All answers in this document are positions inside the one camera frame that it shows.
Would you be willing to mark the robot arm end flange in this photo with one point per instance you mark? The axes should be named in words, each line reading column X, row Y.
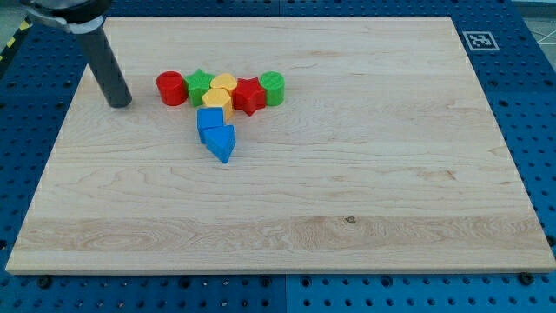
column 72, row 16

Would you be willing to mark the yellow hexagon block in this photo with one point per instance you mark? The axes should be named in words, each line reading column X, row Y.
column 219, row 98

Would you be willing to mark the wooden board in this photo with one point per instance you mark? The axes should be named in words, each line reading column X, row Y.
column 384, row 157

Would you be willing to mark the blue triangle block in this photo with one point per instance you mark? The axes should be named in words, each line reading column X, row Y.
column 220, row 141

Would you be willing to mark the red star block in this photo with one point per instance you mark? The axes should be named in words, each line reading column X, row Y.
column 249, row 96

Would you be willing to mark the green cylinder block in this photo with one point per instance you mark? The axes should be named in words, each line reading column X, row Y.
column 274, row 85

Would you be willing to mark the blue cube block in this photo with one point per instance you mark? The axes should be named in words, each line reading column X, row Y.
column 208, row 118

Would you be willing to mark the yellow heart block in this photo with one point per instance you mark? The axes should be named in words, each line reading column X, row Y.
column 225, row 81

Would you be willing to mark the green star block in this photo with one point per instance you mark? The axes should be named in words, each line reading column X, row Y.
column 198, row 83

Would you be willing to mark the red cylinder block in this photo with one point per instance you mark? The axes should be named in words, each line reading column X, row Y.
column 171, row 88

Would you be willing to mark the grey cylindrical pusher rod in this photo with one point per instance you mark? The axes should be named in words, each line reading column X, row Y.
column 106, row 70

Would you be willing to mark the white fiducial marker tag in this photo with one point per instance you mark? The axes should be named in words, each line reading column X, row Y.
column 480, row 41

